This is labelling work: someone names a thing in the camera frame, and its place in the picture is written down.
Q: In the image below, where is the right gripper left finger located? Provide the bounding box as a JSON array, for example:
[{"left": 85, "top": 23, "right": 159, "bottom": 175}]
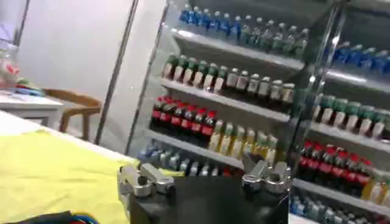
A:
[{"left": 117, "top": 163, "right": 177, "bottom": 199}]

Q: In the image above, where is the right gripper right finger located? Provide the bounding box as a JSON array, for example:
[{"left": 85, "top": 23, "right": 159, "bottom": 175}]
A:
[{"left": 241, "top": 153, "right": 293, "bottom": 195}]

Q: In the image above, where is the yellow-green printed shirt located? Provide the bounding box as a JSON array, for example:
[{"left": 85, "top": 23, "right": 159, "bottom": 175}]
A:
[{"left": 0, "top": 129, "right": 185, "bottom": 224}]

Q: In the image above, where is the glass-fronted shelf of bottles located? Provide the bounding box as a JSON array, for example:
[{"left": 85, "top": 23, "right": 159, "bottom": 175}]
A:
[
  {"left": 288, "top": 0, "right": 390, "bottom": 224},
  {"left": 125, "top": 0, "right": 310, "bottom": 178}
]

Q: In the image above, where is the wooden armchair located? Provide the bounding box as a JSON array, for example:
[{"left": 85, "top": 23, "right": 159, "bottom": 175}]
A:
[{"left": 42, "top": 88, "right": 103, "bottom": 142}]

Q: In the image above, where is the small white side table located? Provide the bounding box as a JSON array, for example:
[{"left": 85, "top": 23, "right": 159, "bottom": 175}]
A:
[{"left": 0, "top": 90, "right": 64, "bottom": 129}]

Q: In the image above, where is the small blue packet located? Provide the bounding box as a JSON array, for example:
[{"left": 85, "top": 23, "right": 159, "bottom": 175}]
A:
[{"left": 17, "top": 86, "right": 46, "bottom": 97}]

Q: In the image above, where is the green crumpled cloth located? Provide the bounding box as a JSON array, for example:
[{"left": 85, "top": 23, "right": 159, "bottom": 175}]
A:
[{"left": 15, "top": 77, "right": 40, "bottom": 89}]

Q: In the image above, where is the clear plastic water bottle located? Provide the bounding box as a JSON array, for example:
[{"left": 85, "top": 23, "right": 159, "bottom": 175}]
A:
[{"left": 0, "top": 48, "right": 20, "bottom": 89}]

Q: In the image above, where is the dark wall strip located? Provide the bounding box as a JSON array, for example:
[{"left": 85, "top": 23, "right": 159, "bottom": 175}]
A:
[{"left": 93, "top": 0, "right": 140, "bottom": 145}]

